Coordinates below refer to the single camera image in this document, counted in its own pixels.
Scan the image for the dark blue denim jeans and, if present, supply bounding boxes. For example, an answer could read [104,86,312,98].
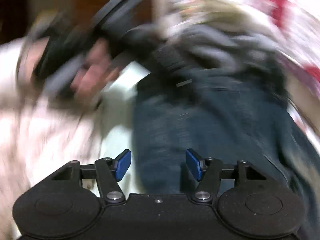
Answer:
[133,69,319,239]

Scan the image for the grey and dark clothes pile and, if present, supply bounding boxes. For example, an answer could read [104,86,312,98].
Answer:
[125,0,288,86]

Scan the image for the person's left hand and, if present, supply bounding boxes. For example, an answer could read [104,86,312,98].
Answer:
[71,39,123,104]

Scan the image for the brown wooden nightstand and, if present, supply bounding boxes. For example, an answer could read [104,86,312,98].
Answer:
[0,0,156,46]

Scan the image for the white red quilted bedspread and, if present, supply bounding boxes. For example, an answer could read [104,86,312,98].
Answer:
[159,0,320,136]

